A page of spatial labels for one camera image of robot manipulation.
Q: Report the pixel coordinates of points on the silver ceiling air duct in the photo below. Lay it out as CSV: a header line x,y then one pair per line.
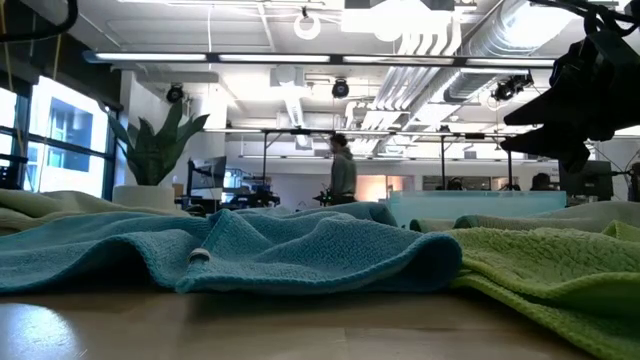
x,y
500,50

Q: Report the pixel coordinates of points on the black ceiling camera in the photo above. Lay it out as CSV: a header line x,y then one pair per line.
x,y
510,87
175,93
340,88

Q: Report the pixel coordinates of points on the long ceiling light bar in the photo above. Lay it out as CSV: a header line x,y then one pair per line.
x,y
275,58

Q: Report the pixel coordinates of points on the snake plant in white pot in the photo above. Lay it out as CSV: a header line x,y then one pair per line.
x,y
150,160

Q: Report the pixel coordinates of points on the black background robot arm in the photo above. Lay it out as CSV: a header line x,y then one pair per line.
x,y
252,197

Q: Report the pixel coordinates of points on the translucent green plastic bin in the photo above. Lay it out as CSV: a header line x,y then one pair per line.
x,y
475,205

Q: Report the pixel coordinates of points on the lime green microfiber towel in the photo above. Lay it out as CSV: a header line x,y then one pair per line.
x,y
560,270

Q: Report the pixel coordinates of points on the black computer monitor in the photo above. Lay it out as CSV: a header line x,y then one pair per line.
x,y
586,180

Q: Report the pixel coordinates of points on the blue towel with white label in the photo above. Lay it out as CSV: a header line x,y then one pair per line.
x,y
280,250

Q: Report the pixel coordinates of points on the person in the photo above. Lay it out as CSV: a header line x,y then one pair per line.
x,y
455,184
343,170
542,181

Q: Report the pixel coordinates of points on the angled black monitor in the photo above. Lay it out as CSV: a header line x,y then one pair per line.
x,y
207,172

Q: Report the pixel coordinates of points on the black background gantry frame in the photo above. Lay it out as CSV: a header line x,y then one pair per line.
x,y
442,155

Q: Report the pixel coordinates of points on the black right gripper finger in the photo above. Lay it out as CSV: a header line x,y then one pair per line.
x,y
555,145
560,115

